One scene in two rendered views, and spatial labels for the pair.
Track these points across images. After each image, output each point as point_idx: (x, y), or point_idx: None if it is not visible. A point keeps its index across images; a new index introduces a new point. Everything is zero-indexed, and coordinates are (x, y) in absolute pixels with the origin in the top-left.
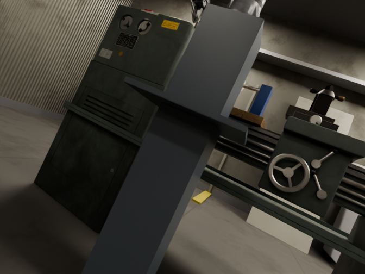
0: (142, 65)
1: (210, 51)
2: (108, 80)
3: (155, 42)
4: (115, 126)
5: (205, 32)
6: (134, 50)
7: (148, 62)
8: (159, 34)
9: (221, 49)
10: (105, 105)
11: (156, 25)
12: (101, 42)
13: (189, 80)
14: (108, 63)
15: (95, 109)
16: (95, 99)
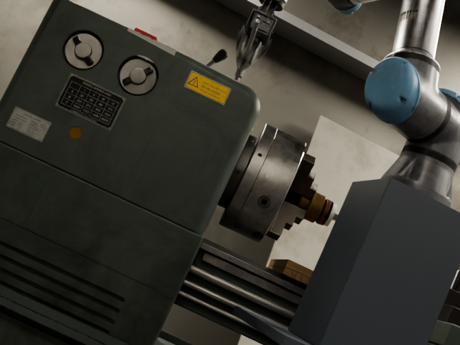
0: (139, 174)
1: (396, 270)
2: (44, 200)
3: (170, 123)
4: (86, 326)
5: (387, 232)
6: (116, 133)
7: (156, 169)
8: (181, 105)
9: (415, 267)
10: (38, 263)
11: (172, 80)
12: (10, 88)
13: (362, 320)
14: (39, 152)
15: (6, 270)
16: (4, 244)
